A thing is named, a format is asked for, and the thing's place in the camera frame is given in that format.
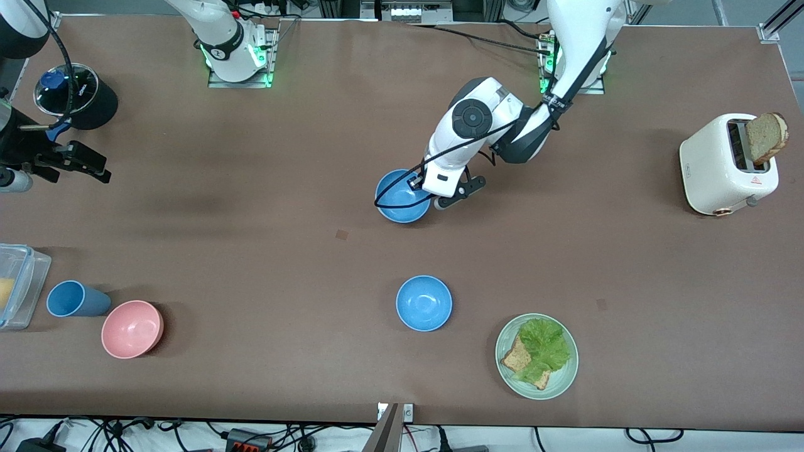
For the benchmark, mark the grey electrical box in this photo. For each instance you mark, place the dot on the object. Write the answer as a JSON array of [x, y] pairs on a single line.
[[414, 12]]

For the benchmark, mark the brown bread slice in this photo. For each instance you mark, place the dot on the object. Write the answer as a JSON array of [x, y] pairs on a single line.
[[766, 138], [516, 359]]

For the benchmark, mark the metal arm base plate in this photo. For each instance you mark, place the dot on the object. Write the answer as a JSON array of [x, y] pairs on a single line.
[[593, 91], [220, 83]]

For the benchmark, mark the dark metal pole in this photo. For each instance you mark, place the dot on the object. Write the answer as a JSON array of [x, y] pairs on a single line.
[[386, 433]]

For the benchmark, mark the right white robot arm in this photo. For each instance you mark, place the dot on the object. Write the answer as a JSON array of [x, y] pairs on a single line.
[[220, 44]]

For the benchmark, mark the clear plastic container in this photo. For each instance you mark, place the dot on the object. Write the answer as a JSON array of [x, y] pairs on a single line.
[[28, 289]]

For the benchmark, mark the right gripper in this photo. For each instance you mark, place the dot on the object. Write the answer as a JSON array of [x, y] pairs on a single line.
[[20, 145]]

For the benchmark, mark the green lettuce leaf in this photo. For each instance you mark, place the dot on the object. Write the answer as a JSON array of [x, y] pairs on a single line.
[[545, 345]]

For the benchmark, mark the blue bowl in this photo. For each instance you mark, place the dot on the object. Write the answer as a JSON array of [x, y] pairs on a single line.
[[396, 207], [424, 303]]

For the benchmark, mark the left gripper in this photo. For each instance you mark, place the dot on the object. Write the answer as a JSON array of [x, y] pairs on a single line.
[[412, 182]]

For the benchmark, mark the yellow food piece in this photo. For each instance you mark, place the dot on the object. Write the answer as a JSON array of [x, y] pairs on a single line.
[[5, 294]]

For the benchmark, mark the aluminium frame profile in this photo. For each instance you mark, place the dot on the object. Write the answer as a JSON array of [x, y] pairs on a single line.
[[779, 22]]

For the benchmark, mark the black power adapter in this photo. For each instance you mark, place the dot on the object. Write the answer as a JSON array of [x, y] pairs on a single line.
[[38, 447]]

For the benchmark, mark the pink bowl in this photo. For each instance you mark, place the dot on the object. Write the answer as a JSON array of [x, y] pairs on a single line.
[[132, 329]]

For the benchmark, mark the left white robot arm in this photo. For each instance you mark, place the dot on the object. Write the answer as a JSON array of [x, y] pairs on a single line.
[[578, 37]]

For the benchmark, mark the blue cup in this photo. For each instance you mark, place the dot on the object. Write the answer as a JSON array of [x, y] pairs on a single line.
[[66, 298]]

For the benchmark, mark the pale green plate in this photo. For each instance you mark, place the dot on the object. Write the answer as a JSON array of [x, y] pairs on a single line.
[[509, 333]]

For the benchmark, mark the cream white toaster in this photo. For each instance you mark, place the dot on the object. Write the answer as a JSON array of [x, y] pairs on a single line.
[[710, 169]]

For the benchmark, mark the white table edge bracket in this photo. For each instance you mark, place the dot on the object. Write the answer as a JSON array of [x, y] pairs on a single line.
[[408, 412]]

